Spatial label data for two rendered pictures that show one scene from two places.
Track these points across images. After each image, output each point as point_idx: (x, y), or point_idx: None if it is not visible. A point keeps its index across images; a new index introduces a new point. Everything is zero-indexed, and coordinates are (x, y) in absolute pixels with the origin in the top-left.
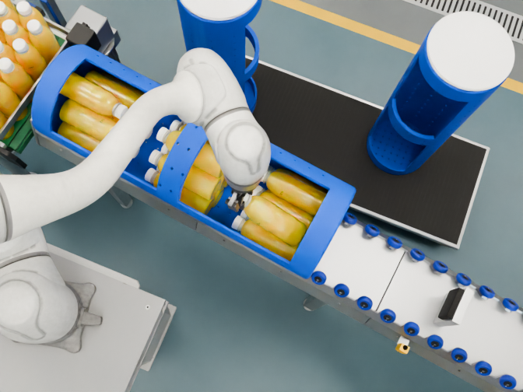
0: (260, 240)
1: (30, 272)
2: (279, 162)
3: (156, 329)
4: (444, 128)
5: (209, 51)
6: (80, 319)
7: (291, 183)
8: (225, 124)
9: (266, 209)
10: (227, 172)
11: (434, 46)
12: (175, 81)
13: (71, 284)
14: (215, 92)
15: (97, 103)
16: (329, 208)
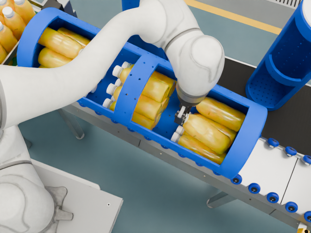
0: (194, 150)
1: (17, 176)
2: None
3: (114, 222)
4: (309, 72)
5: None
6: (56, 215)
7: (216, 105)
8: (185, 41)
9: (201, 124)
10: (188, 81)
11: (308, 9)
12: (142, 6)
13: (47, 187)
14: (175, 14)
15: (67, 48)
16: (251, 121)
